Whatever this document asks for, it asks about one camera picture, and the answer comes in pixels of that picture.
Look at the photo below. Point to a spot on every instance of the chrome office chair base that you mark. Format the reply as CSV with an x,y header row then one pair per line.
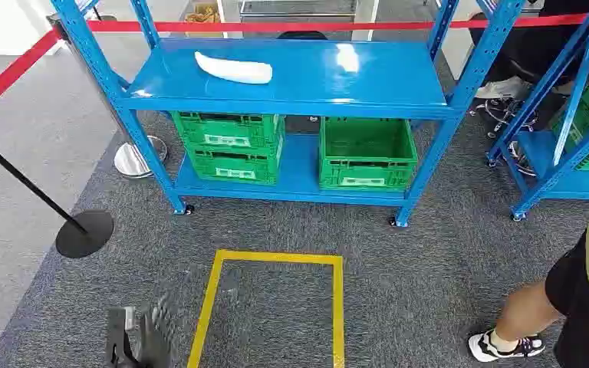
x,y
503,114

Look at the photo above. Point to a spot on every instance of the red barrier belt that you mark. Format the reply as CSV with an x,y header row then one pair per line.
x,y
274,26
10,76

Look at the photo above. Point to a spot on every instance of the white table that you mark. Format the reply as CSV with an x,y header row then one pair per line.
x,y
363,15

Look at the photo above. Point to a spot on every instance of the black chair back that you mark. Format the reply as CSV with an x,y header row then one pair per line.
x,y
302,35

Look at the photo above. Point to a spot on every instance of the chrome barrier stanchion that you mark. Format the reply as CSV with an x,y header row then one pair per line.
x,y
137,160

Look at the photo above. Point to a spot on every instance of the white plastic moulded part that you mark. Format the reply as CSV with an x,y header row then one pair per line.
x,y
233,70

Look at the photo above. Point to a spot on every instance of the person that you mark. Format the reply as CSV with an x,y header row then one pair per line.
x,y
579,299
518,51

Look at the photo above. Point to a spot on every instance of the black barrier stanchion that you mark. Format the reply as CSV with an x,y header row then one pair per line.
x,y
83,233

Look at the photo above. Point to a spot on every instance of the brown cardboard box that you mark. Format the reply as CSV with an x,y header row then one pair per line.
x,y
202,15

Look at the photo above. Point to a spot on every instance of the yellow floor tape square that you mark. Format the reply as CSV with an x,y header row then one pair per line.
x,y
274,256

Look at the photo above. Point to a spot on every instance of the robot's black foot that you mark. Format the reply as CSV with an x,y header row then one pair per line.
x,y
147,340

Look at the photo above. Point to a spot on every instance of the blue metal shelf rack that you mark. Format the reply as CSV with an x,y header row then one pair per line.
x,y
553,178
299,76

